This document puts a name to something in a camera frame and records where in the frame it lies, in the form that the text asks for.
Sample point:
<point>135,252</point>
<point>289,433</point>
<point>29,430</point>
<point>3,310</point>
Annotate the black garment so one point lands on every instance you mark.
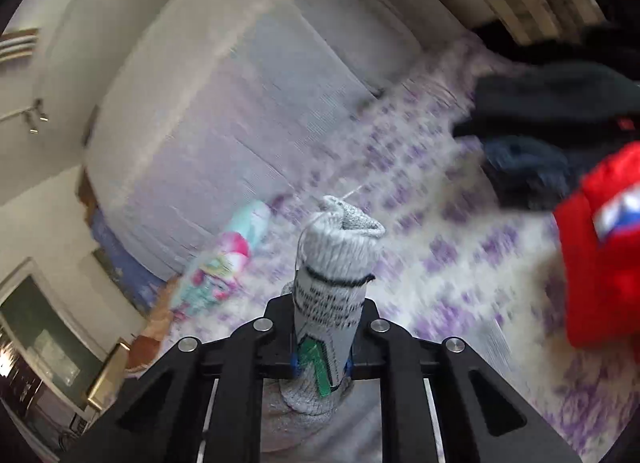
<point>550,93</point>

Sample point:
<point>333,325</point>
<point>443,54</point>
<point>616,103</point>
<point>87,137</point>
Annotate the ceiling spotlight fixture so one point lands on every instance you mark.
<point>35,115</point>

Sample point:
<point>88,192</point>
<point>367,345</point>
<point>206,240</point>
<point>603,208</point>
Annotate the colourful printed pillow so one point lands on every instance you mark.
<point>220,268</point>

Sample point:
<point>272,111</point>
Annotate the red garment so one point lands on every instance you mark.
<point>600,283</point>

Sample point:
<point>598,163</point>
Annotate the dark cloth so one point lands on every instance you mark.
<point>540,38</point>

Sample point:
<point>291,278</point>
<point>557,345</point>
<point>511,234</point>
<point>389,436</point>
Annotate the white framed glass door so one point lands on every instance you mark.
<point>45,338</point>

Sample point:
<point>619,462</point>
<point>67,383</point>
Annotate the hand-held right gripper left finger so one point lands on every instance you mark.
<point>279,328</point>

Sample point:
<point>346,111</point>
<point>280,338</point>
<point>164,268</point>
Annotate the lavender lace-covered cushion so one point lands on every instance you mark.
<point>225,118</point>

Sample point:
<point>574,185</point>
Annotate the purple floral bedsheet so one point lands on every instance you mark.
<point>450,263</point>

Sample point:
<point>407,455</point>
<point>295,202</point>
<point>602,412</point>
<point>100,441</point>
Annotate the grey knit sweater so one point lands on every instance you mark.
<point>335,253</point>

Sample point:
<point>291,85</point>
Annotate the blue printed cloth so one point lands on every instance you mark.
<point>117,248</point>

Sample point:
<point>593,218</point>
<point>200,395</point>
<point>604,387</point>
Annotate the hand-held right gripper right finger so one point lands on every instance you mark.
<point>367,338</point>

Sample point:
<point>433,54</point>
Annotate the striped ceiling vent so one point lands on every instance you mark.
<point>20,45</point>

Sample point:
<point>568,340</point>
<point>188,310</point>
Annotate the dark blue garment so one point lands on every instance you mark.
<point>525,168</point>

